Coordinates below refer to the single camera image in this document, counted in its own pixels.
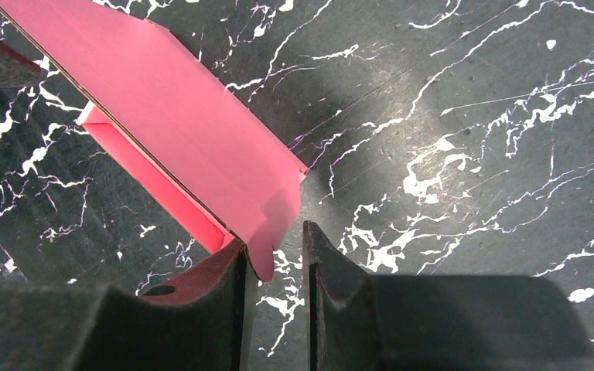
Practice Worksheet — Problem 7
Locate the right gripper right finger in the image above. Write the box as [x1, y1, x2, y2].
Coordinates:
[302, 221, 594, 370]

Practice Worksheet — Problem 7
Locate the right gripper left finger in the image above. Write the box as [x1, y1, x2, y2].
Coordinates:
[0, 241, 256, 370]

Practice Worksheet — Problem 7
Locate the pink paper box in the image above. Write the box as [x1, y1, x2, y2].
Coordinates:
[0, 1, 308, 281]

